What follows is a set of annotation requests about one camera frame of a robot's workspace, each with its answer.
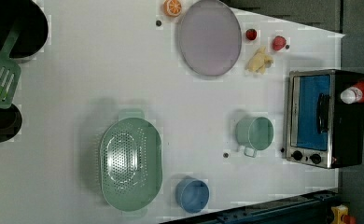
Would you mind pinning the grey round plate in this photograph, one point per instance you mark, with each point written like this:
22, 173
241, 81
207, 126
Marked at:
209, 37

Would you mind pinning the green slotted spatula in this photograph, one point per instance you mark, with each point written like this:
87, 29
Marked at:
10, 71

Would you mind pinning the red ketchup bottle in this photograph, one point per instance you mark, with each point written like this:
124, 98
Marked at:
353, 94

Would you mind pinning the green colander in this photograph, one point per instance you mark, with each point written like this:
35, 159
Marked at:
130, 162

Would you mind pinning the pink strawberry toy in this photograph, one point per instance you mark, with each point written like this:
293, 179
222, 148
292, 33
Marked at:
278, 43

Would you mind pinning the blue cup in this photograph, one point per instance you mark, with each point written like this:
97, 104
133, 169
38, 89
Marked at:
192, 194

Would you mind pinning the orange slice toy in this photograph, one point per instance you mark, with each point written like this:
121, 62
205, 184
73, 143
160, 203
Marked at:
172, 8

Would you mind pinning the black utensil cup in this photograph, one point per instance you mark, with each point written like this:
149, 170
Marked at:
29, 21

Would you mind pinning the green mug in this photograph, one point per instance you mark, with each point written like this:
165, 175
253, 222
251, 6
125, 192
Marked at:
254, 134

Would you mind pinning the black toaster oven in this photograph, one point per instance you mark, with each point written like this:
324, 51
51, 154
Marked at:
322, 130

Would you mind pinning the dark red strawberry toy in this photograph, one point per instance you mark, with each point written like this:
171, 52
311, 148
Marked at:
251, 34

